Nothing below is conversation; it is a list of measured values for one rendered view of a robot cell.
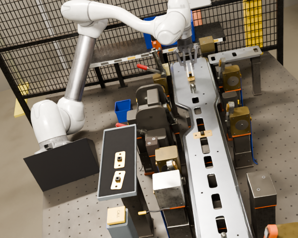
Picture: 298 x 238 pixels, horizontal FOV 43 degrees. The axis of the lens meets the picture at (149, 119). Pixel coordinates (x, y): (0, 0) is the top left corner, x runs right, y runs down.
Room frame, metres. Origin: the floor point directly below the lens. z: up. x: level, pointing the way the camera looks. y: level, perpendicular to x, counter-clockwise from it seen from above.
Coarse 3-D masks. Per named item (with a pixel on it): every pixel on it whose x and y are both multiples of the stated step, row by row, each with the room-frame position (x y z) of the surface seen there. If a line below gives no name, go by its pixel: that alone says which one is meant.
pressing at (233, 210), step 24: (192, 96) 1.56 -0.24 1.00; (216, 96) 1.51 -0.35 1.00; (192, 120) 1.37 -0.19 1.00; (216, 120) 1.33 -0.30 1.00; (192, 144) 1.22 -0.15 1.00; (216, 144) 1.18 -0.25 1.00; (192, 168) 1.08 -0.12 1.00; (216, 168) 1.05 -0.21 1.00; (192, 192) 0.96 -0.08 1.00; (216, 192) 0.93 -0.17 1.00; (240, 192) 0.91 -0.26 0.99; (216, 216) 0.83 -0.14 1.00; (240, 216) 0.80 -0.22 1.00
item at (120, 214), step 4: (112, 208) 0.85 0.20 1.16; (116, 208) 0.85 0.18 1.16; (120, 208) 0.85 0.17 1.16; (124, 208) 0.84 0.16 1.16; (108, 212) 0.84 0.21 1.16; (112, 212) 0.84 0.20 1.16; (116, 212) 0.83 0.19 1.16; (120, 212) 0.83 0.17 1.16; (124, 212) 0.82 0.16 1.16; (108, 216) 0.83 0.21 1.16; (112, 216) 0.82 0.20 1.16; (116, 216) 0.82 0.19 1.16; (120, 216) 0.81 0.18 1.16; (124, 216) 0.81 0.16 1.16; (108, 220) 0.81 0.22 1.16; (112, 220) 0.81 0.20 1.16; (116, 220) 0.80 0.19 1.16; (120, 220) 0.80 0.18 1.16; (124, 220) 0.80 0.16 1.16; (108, 224) 0.80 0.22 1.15
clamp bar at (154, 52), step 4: (152, 48) 1.76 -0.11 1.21; (160, 48) 1.74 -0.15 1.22; (152, 52) 1.73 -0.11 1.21; (156, 52) 1.73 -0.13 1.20; (160, 52) 1.73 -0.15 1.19; (156, 56) 1.73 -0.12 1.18; (156, 60) 1.73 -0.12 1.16; (160, 60) 1.76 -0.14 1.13; (160, 64) 1.73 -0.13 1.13; (160, 68) 1.73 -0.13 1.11; (160, 72) 1.73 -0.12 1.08; (164, 72) 1.73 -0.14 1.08
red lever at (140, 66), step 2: (138, 64) 1.76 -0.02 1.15; (140, 64) 1.76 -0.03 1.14; (138, 66) 1.75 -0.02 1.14; (140, 66) 1.75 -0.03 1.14; (142, 66) 1.75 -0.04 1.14; (144, 66) 1.75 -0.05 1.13; (146, 66) 1.76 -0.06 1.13; (142, 68) 1.75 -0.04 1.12; (144, 68) 1.75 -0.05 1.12; (146, 68) 1.75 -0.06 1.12; (148, 68) 1.75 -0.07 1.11; (150, 68) 1.75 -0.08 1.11; (152, 68) 1.76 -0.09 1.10; (148, 70) 1.75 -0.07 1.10; (150, 70) 1.75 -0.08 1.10; (152, 70) 1.74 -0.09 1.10; (154, 70) 1.74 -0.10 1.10; (156, 70) 1.75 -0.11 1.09; (158, 70) 1.75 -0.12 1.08; (154, 72) 1.74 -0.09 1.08; (156, 72) 1.74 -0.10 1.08; (158, 72) 1.74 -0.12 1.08; (160, 74) 1.74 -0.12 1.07
